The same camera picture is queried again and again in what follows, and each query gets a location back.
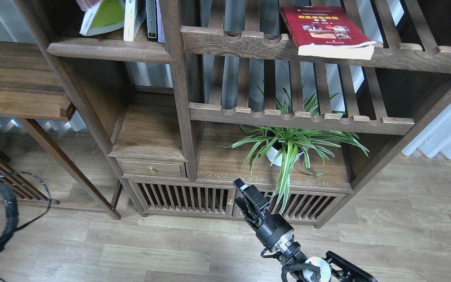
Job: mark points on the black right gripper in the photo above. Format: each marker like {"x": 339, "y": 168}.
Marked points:
{"x": 274, "y": 232}

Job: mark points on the dark brown book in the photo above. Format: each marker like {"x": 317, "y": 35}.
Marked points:
{"x": 86, "y": 4}

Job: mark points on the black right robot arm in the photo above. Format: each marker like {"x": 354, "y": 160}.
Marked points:
{"x": 316, "y": 269}

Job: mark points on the white plant pot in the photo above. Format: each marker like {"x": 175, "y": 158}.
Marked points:
{"x": 282, "y": 151}

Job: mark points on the green spider plant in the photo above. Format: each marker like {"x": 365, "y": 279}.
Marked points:
{"x": 317, "y": 141}

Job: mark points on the dark wooden bookshelf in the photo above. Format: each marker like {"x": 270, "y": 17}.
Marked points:
{"x": 163, "y": 113}

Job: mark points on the red book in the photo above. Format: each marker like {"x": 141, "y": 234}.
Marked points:
{"x": 326, "y": 31}

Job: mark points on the white upright book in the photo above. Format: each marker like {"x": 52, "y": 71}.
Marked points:
{"x": 135, "y": 15}

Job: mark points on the dark green upright book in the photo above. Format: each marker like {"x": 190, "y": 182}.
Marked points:
{"x": 151, "y": 20}

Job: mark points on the wooden slatted bench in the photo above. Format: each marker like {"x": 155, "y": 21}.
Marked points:
{"x": 10, "y": 176}

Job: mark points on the wooden side table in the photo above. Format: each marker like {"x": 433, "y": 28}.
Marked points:
{"x": 30, "y": 91}

